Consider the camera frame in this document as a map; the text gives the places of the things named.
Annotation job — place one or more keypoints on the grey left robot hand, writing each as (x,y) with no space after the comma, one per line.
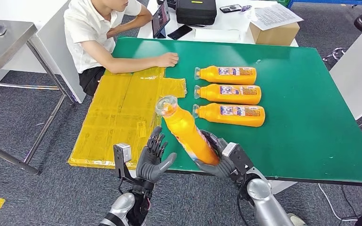
(149,168)

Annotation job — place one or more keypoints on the person's left hand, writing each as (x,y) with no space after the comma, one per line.
(113,32)

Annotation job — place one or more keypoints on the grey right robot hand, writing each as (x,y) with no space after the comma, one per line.
(223,168)

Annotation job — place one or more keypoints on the person's right hand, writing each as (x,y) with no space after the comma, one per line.
(168,60)

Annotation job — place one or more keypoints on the orange detergent bottle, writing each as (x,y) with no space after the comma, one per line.
(212,93)
(184,131)
(212,75)
(212,113)

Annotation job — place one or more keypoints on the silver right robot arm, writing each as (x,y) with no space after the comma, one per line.
(265,202)

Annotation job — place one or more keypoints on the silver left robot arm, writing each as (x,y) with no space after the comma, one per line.
(121,207)

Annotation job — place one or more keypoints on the person's left forearm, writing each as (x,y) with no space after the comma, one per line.
(134,25)

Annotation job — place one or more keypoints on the person's right forearm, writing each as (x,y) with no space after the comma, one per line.
(134,64)

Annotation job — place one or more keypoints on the black smartphone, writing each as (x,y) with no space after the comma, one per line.
(180,32)

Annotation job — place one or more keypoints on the tablet on blue stand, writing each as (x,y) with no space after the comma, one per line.
(161,17)

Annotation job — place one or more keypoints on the black carrying case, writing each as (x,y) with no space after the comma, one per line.
(196,12)

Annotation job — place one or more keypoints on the white table leg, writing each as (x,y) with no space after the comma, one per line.
(281,186)

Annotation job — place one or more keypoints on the yellow taped cardboard mat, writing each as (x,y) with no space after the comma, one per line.
(112,118)

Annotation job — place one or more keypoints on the person's foot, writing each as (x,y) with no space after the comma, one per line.
(296,221)

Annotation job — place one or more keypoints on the purple wrapper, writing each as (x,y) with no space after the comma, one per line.
(246,8)

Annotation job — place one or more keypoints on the brown cardboard box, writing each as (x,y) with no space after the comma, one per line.
(274,36)

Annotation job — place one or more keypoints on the stainless steel table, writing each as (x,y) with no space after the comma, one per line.
(3,46)

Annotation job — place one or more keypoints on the printed paper sheet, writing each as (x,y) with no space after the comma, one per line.
(275,16)

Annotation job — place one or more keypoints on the green plastic crate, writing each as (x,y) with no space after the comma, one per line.
(283,2)

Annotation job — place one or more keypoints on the white side table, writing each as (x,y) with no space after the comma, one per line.
(359,71)

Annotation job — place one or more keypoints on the blue metal rack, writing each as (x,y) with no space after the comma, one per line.
(324,1)

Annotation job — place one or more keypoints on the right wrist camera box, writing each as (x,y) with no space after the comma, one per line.
(240,159)

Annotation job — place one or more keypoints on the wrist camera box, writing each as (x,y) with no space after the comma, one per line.
(240,159)
(123,149)

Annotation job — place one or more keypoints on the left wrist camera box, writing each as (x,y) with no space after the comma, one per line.
(123,149)

